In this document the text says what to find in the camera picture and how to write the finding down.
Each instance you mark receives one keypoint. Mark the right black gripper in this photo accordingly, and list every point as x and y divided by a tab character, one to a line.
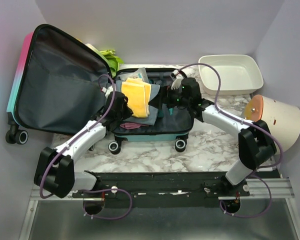
169	94

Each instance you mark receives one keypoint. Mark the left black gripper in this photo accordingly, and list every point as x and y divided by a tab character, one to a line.
128	113

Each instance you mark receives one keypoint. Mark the pink and teal kids suitcase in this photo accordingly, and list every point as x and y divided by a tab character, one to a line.
56	90

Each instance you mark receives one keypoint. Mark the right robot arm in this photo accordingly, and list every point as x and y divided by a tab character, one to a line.
255	146

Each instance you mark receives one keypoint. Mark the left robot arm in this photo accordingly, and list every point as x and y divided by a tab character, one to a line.
55	173

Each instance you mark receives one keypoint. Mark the purple cloth item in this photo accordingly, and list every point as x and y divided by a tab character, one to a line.
131	125

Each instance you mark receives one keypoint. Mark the yellow folded towel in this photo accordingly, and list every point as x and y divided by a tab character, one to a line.
138	93

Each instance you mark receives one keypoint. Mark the white packet in suitcase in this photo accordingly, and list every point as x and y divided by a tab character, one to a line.
140	73

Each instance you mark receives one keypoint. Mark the green leafy lettuce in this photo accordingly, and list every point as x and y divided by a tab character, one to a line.
114	61

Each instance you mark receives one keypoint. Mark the white rectangular plastic basin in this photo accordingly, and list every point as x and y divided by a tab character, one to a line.
239	73

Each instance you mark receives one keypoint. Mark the napa cabbage with yellow top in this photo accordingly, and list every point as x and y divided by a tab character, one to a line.
91	47

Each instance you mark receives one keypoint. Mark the white cylinder appliance orange lid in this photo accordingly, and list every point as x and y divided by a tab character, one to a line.
283	120

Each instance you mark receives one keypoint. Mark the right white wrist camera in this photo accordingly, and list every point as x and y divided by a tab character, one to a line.
177	81

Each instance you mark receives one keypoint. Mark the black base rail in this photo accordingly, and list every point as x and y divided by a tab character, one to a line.
148	190

